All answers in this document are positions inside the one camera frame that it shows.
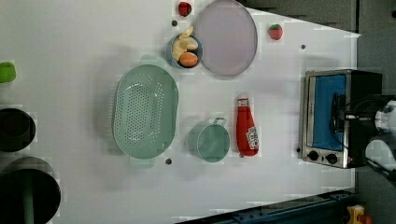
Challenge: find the green perforated colander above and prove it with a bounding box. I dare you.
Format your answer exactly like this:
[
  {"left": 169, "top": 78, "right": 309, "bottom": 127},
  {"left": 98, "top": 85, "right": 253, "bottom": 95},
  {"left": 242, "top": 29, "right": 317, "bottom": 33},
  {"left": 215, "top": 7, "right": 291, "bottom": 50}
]
[{"left": 112, "top": 55, "right": 179, "bottom": 168}]

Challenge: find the lilac round plate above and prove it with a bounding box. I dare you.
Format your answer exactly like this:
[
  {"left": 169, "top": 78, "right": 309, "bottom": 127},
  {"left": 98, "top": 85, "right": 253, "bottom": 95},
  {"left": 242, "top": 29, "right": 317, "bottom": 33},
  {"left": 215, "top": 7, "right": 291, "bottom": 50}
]
[{"left": 194, "top": 0, "right": 258, "bottom": 76}]

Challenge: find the yellow red toy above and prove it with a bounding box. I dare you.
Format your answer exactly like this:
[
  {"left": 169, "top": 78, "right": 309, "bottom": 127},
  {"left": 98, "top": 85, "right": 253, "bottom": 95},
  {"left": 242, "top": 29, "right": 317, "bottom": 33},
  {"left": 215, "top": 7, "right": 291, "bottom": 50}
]
[{"left": 347, "top": 204, "right": 373, "bottom": 224}]

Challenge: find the red ketchup bottle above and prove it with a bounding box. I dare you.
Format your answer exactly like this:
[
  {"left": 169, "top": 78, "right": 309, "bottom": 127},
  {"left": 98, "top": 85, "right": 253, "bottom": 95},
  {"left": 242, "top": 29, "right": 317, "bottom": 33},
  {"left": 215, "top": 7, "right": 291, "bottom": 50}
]
[{"left": 236, "top": 93, "right": 259, "bottom": 157}]

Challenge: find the orange toy fruit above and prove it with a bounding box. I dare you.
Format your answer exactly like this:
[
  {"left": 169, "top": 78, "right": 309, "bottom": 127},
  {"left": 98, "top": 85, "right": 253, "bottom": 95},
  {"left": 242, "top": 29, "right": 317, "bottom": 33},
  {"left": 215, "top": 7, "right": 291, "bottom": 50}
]
[{"left": 179, "top": 52, "right": 198, "bottom": 67}]

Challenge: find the beige toy pastry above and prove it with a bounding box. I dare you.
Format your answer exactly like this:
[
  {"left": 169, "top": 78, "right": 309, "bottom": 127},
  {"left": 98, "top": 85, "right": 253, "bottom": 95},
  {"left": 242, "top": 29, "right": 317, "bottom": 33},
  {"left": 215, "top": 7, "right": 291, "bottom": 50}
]
[{"left": 172, "top": 26, "right": 198, "bottom": 61}]

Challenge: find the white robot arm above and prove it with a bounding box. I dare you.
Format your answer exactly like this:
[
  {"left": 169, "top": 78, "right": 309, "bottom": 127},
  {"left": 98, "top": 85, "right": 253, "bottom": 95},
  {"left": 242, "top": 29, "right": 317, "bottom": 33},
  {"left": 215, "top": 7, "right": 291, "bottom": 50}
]
[{"left": 338, "top": 95, "right": 395, "bottom": 185}]

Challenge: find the blue metal frame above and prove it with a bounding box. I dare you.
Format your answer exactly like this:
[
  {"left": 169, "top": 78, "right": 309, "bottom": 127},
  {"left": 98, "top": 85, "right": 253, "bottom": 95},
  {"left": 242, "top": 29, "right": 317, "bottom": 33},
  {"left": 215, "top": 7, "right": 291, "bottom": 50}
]
[{"left": 178, "top": 190, "right": 357, "bottom": 224}]

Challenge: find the black silver toaster oven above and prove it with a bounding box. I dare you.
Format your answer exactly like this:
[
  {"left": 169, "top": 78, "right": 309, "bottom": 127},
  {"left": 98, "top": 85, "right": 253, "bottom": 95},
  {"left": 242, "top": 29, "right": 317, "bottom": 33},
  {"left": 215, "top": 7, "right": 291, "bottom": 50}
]
[{"left": 301, "top": 69, "right": 382, "bottom": 169}]

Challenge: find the small black round object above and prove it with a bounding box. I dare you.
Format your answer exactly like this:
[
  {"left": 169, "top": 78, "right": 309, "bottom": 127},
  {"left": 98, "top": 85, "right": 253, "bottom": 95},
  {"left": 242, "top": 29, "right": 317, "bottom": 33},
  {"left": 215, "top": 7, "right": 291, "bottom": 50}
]
[{"left": 0, "top": 108, "right": 35, "bottom": 152}]

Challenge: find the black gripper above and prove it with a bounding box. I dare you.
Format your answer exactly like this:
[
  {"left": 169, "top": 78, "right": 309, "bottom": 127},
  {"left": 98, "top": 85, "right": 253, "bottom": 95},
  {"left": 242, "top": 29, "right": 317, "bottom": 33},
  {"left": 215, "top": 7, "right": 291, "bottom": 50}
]
[{"left": 343, "top": 96, "right": 389, "bottom": 135}]

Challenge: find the green toy object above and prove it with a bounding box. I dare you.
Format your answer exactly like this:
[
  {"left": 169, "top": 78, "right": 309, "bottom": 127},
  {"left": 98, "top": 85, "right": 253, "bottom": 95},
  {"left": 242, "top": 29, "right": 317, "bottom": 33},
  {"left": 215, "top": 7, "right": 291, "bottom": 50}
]
[{"left": 0, "top": 62, "right": 16, "bottom": 83}]

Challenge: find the red toy strawberry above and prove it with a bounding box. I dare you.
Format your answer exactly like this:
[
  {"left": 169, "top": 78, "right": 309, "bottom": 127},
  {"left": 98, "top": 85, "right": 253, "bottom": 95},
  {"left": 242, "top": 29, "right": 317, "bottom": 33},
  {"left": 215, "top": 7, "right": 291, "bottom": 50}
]
[{"left": 269, "top": 24, "right": 283, "bottom": 40}]

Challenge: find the small blue bowl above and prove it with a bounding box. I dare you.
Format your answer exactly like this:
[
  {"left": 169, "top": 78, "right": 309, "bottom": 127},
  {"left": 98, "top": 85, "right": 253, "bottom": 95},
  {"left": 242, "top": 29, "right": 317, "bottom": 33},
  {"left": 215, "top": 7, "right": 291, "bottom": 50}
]
[{"left": 165, "top": 34, "right": 204, "bottom": 69}]

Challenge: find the green metal mug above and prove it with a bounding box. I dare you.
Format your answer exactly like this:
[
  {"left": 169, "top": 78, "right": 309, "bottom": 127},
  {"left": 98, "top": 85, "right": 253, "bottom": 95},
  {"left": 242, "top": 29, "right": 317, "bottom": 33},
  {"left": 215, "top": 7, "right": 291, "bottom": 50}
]
[{"left": 187, "top": 118, "right": 231, "bottom": 163}]

